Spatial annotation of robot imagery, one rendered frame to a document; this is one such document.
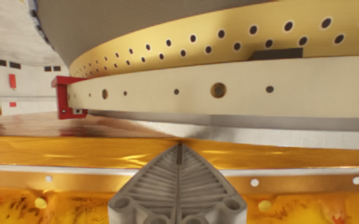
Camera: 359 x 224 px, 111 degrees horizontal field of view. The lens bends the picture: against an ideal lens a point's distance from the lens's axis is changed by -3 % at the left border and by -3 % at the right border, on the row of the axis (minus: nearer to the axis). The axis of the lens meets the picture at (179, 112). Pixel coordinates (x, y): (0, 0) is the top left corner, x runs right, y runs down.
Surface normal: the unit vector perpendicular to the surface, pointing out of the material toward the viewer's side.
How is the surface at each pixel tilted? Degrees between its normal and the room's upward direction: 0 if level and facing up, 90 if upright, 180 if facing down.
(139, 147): 90
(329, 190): 91
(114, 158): 90
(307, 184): 90
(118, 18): 62
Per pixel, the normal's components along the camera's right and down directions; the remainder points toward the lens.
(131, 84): -0.43, 0.08
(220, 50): -0.29, 0.54
